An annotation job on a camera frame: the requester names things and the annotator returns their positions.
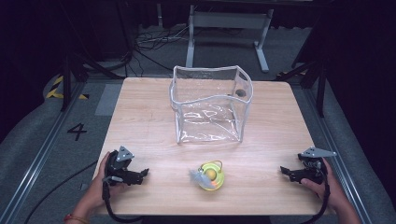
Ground black metal stand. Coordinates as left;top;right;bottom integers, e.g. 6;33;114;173
60;49;127;113
276;59;329;119

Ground tangle of floor cables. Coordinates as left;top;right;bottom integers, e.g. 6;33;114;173
125;23;191;78

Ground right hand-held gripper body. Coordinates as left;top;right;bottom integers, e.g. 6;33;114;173
296;147;338;185

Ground person's left hand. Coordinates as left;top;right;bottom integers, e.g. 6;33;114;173
92;151;128;209

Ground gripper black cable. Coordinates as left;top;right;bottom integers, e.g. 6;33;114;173
102;180;145;224
298;174;332;224

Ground metal floor rail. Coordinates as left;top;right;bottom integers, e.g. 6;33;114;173
301;85;375;224
0;81;89;224

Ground orange bracelet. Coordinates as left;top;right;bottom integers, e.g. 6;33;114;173
63;213;90;224

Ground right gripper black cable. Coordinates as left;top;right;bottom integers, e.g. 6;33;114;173
298;174;332;224

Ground white metal table frame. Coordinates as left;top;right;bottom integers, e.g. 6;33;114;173
185;4;276;75

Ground person's right hand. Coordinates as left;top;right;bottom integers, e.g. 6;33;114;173
300;157;347;211

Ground clear plastic storage bag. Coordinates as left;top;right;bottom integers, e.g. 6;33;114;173
168;64;254;146

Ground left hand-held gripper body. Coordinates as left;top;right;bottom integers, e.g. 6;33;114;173
104;145;142;188

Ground black floor cable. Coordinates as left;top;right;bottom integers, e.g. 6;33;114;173
23;160;99;224

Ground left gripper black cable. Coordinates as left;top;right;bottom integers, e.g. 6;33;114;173
102;180;145;224

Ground yellow ball track toy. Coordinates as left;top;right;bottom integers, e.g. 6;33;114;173
188;160;226;192

